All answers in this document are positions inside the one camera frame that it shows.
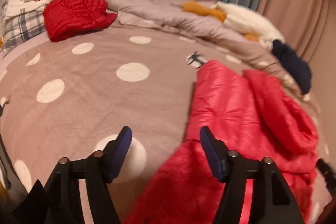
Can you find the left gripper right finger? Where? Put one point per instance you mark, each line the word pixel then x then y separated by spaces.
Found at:
pixel 272 198

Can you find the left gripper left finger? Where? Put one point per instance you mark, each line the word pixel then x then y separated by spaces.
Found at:
pixel 58 201

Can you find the pink hooded puffer jacket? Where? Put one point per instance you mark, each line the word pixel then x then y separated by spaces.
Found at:
pixel 252 115

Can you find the polka dot bed cover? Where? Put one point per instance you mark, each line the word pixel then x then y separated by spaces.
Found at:
pixel 70 98

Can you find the dark navy folded garment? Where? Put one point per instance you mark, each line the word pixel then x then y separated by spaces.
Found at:
pixel 296 67

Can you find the white goose plush toy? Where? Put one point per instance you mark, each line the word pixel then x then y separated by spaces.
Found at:
pixel 252 25

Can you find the plaid pillow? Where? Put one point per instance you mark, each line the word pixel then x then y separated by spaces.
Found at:
pixel 20 28

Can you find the folded red puffer jacket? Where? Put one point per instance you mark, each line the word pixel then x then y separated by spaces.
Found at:
pixel 68 18

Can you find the grey lilac quilt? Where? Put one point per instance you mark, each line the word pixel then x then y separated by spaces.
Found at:
pixel 168 16

